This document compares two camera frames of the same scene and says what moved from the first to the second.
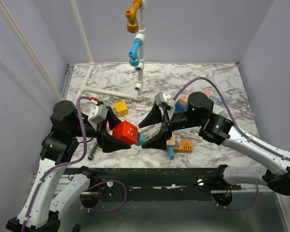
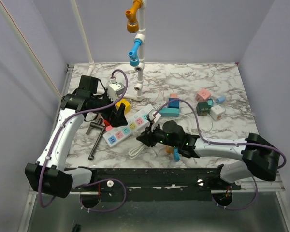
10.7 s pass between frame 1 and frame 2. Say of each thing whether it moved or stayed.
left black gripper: moved
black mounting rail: stayed
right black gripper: moved
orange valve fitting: stayed
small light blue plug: stayed
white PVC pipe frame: stayed
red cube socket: moved
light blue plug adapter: moved
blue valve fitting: stayed
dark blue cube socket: moved
